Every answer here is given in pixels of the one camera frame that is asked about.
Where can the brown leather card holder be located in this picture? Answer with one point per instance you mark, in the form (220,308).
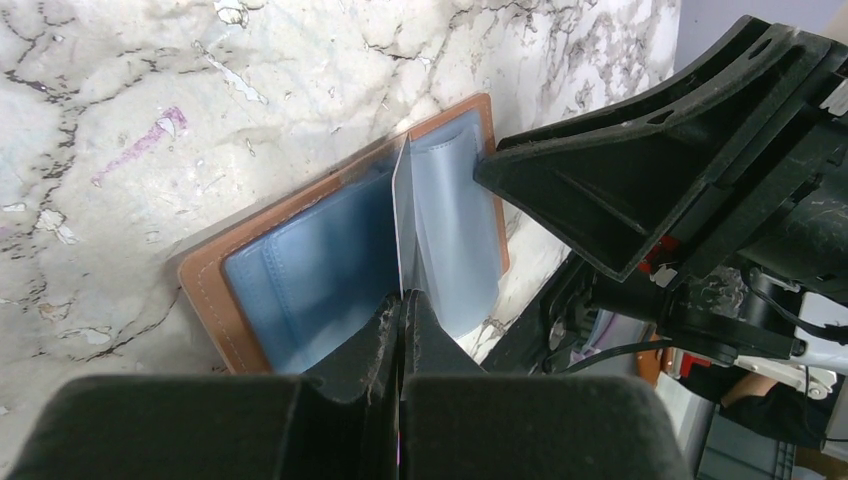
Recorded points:
(281,285)

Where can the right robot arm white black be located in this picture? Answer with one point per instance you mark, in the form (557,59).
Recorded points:
(798,399)

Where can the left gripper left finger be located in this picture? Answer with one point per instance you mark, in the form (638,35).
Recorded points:
(334,421)

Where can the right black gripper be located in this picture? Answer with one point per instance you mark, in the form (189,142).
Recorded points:
(707,205)

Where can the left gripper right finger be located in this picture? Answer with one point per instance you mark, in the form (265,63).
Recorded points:
(459,422)

